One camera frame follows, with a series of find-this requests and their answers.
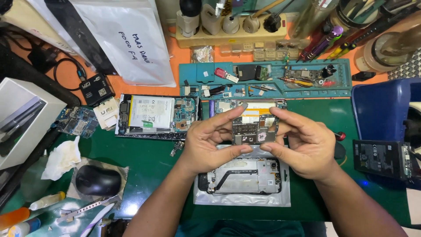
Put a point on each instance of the white adapter board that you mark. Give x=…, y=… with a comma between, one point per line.
x=107, y=113

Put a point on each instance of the black phone battery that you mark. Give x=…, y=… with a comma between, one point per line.
x=378, y=159

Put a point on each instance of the white cardboard box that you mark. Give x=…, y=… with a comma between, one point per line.
x=19, y=125

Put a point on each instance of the silver mouse pad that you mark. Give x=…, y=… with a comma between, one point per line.
x=123, y=174

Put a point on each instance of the white charger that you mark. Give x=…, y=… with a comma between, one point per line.
x=211, y=20

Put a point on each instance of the silver antistatic bag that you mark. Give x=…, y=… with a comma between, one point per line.
x=204, y=197

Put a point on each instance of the row of clear small boxes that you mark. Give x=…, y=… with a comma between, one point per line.
x=263, y=49

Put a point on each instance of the teal parts tray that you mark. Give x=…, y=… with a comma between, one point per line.
x=335, y=89

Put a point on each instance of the black round plug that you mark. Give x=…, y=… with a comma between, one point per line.
x=272, y=23

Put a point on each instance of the crumpled white tissue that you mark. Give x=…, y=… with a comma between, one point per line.
x=62, y=159

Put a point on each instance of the blue plastic chair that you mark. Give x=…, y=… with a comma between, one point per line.
x=378, y=112

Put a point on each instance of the blue circuit board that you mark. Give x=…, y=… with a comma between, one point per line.
x=75, y=121

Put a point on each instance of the small clear plastic bag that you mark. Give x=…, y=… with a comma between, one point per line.
x=202, y=54

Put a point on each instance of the open phone with white battery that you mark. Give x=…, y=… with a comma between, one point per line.
x=151, y=115

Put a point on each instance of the round tool holder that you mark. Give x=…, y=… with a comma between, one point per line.
x=355, y=14

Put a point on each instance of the red knob tool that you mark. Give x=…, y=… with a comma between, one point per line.
x=340, y=136

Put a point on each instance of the person's teal shirt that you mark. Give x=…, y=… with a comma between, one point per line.
x=236, y=229

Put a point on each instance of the black service box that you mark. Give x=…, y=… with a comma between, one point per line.
x=95, y=89

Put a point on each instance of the glass jar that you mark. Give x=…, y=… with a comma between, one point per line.
x=384, y=52

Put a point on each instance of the phone motherboard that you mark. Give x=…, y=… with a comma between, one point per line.
x=255, y=130

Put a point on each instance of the open phone with purple edge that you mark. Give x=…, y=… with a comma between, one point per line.
x=256, y=106

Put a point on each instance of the metal opening tool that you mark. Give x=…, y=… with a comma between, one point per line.
x=85, y=208

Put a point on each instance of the phone frame with metal plate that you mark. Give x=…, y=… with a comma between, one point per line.
x=243, y=177

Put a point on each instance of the beige power strip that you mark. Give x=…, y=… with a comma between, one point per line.
x=230, y=39

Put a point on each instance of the person's left hand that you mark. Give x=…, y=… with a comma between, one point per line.
x=204, y=148

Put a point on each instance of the bunch of screwdrivers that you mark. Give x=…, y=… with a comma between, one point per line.
x=324, y=42

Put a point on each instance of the white bubble mailer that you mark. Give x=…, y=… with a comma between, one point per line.
x=131, y=42

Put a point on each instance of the person's right hand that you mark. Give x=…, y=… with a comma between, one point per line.
x=309, y=151

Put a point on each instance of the clear glue bottle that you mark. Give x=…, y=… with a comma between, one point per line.
x=46, y=201

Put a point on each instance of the black and white power adapter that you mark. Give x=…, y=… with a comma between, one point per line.
x=188, y=19

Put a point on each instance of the white purple strip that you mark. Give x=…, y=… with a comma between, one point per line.
x=97, y=220

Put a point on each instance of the green work mat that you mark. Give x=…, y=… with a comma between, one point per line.
x=154, y=164

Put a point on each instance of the beige round plug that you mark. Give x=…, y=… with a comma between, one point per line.
x=231, y=24
x=251, y=23

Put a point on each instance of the black computer mouse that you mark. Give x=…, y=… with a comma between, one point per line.
x=98, y=180

